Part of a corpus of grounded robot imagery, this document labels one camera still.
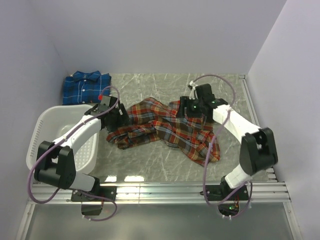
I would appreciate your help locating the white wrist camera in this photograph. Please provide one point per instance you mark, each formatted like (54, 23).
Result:
(193, 93)
(103, 100)

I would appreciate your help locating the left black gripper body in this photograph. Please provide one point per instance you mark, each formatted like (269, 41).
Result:
(117, 120)

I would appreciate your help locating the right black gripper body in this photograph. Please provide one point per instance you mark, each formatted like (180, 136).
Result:
(193, 106)

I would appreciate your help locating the folded blue plaid shirt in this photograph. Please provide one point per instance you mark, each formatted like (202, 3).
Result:
(84, 87)

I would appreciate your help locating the aluminium mounting rail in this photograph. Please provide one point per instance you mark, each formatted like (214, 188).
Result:
(165, 193)

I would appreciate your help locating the white plastic laundry basket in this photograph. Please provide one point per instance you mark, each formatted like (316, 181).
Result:
(55, 122)

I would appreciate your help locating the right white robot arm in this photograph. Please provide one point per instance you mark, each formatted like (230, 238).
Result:
(257, 145)

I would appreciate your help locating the red brown plaid shirt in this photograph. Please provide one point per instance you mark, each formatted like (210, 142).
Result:
(151, 121)

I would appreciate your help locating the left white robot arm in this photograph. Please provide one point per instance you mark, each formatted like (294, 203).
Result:
(55, 164)

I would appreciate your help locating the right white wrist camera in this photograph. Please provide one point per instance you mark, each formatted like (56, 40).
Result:
(193, 93)

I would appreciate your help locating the aluminium side rail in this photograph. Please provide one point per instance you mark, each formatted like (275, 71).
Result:
(270, 171)

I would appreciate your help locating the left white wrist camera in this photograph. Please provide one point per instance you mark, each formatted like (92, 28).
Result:
(103, 100)

